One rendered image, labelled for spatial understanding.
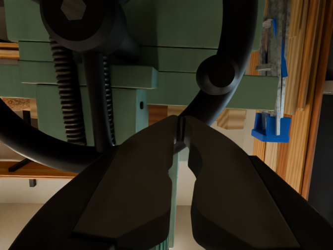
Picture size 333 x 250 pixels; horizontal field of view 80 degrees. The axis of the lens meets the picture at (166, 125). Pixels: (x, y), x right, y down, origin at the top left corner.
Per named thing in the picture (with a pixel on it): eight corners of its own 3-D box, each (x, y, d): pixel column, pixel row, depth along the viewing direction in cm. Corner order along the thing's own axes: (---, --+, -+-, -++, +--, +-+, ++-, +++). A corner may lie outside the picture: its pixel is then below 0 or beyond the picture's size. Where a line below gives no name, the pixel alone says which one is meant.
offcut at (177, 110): (176, 103, 42) (175, 120, 42) (167, 104, 39) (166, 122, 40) (195, 105, 39) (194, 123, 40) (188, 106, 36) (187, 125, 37)
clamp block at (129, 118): (139, 88, 26) (138, 154, 28) (151, 87, 40) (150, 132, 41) (30, 83, 27) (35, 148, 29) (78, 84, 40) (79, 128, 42)
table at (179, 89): (322, 73, 25) (313, 120, 26) (242, 80, 55) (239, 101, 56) (-139, 52, 27) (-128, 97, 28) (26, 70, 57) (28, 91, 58)
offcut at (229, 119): (218, 105, 41) (216, 126, 42) (229, 107, 37) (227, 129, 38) (234, 105, 42) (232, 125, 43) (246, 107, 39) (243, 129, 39)
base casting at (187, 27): (270, -9, 32) (262, 51, 34) (209, 51, 88) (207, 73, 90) (-3, -18, 33) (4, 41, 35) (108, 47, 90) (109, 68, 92)
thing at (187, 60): (248, 50, 34) (245, 74, 35) (220, 63, 54) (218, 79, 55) (17, 40, 35) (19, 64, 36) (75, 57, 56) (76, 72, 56)
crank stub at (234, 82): (192, 84, 11) (213, 42, 11) (186, 84, 17) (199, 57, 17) (230, 103, 12) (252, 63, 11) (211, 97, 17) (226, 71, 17)
